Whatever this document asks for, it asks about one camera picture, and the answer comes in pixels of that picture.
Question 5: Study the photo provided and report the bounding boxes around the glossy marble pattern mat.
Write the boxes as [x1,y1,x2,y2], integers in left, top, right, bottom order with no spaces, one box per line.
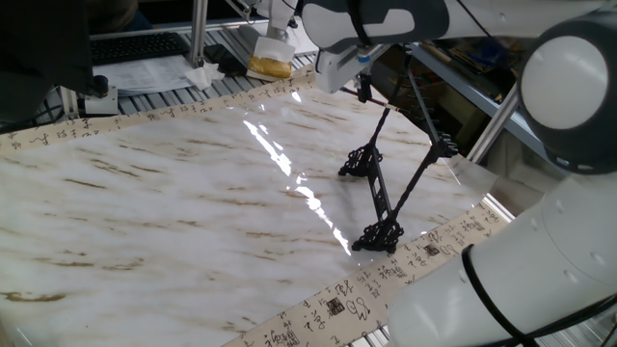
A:
[0,76,500,347]

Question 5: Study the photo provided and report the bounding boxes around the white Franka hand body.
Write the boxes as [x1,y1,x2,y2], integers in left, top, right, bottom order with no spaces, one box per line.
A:
[314,43,392,94]

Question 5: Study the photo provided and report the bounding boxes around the black handheld device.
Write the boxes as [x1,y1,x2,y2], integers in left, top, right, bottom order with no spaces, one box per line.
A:
[202,42,250,78]

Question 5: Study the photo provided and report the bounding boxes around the yellow sponge block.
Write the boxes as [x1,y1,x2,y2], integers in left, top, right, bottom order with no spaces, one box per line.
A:
[246,36,297,82]

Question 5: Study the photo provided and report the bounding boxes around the brown calligraphy brush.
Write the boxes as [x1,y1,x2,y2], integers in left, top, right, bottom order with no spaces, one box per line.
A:
[338,86,412,116]

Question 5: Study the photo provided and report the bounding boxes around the white crumpled tissue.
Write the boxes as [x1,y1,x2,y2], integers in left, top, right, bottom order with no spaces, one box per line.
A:
[184,61,227,92]

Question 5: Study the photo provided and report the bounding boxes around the grey metal shelf frame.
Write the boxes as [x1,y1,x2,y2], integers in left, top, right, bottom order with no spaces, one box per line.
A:
[409,41,550,166]

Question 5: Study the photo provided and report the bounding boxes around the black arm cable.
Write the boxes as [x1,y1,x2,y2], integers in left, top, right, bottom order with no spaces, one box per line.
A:
[346,0,617,347]

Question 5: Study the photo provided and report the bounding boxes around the black ornate pen rack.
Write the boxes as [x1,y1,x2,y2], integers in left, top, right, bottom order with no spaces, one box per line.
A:
[337,41,460,255]

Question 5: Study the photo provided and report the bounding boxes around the white plastic desk stand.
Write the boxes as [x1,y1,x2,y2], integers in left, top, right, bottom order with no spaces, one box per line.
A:
[253,0,301,42]

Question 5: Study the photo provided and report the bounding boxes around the upright aluminium profile post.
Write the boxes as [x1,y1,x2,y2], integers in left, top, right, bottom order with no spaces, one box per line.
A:
[187,0,209,68]

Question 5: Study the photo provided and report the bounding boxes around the black keyboard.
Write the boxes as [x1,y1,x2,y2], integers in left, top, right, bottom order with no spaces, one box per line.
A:
[90,31,191,67]

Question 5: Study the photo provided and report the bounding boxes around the white mount with black knob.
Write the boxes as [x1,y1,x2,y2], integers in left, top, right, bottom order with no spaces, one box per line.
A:
[76,74,121,117]

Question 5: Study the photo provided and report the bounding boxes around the beige calligraphy print paper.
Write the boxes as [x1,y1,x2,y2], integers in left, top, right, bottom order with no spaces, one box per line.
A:
[0,61,510,347]

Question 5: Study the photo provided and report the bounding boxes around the printed paper sheets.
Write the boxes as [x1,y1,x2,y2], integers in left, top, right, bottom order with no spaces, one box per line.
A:
[93,54,206,97]

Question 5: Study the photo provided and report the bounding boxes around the black computer monitor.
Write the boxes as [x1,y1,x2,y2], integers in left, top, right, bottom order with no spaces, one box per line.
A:
[0,0,96,125]

